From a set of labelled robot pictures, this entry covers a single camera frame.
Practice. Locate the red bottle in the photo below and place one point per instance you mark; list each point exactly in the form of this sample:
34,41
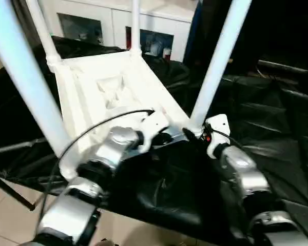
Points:
128,38

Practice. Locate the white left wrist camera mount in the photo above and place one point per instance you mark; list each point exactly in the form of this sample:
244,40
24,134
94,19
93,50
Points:
154,125

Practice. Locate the white plastic table top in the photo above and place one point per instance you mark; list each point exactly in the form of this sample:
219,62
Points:
92,84

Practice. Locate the black mat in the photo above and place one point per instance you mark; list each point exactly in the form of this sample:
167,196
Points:
272,102

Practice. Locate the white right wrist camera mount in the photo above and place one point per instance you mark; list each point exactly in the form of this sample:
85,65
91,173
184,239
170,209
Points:
218,125

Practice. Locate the white cabinet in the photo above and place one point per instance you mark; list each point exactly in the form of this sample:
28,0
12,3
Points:
113,18

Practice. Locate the black box with gold label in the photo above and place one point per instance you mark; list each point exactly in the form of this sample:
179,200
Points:
210,30

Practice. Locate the black rod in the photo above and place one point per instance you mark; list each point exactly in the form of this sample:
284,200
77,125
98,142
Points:
290,68

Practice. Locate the grey curtain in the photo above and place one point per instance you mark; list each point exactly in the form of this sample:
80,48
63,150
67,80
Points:
23,25

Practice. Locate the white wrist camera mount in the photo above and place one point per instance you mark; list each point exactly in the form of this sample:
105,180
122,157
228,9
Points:
154,125
218,125

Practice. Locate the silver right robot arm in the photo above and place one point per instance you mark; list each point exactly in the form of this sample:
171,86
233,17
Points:
243,166

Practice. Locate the black stand foot bar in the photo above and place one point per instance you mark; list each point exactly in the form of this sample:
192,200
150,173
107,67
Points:
12,193

